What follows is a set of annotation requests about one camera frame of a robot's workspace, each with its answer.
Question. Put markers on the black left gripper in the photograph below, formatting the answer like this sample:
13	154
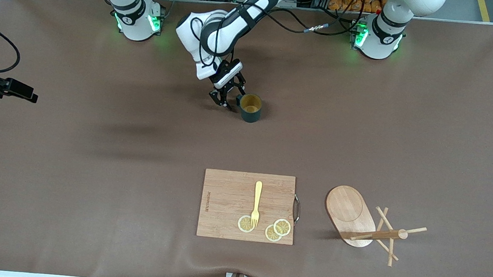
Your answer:
223	71

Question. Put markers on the dark teal ribbed cup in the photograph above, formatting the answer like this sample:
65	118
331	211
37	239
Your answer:
251	114

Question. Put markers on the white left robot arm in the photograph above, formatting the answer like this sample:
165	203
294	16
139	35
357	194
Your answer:
193	35

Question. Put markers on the yellow plastic fork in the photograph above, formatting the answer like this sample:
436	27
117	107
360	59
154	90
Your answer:
257	197

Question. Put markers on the lemon slice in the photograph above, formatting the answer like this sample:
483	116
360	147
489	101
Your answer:
283	226
271	235
243	225

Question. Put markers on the orange snack pile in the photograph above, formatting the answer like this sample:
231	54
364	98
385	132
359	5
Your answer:
343	3

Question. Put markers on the brown table mat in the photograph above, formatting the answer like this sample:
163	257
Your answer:
133	213

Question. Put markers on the wooden mug tree stand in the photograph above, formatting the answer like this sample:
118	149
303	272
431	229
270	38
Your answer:
345	205

